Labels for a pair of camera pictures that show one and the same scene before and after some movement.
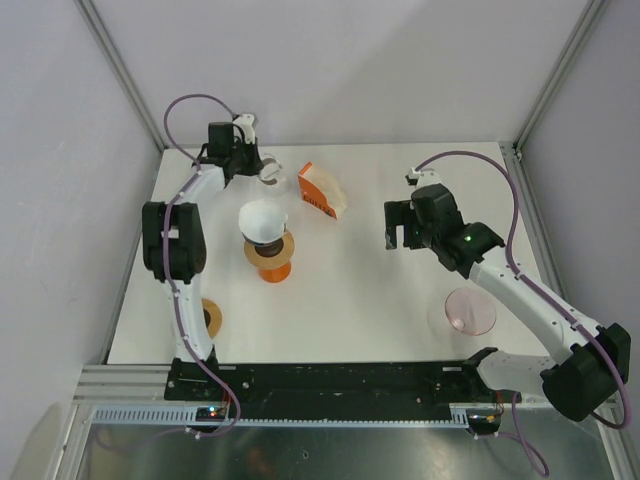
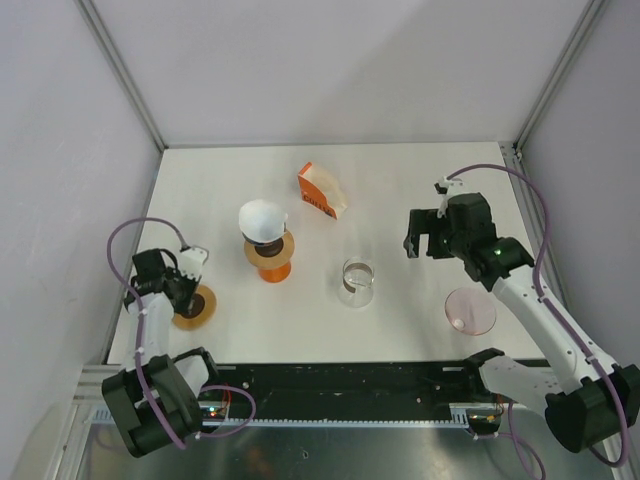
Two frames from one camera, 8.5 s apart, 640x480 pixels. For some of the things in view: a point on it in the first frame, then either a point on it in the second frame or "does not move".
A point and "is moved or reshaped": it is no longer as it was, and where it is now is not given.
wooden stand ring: [215, 317] is moved or reshaped
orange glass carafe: [276, 274] does not move
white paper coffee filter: [261, 220] does not move
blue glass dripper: [279, 240] does not move
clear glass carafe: [268, 169] to [356, 290]
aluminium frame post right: [589, 19] does not move
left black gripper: [255, 158] to [183, 306]
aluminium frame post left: [120, 69] does not move
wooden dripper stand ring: [284, 254] does not move
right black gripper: [396, 214] to [425, 221]
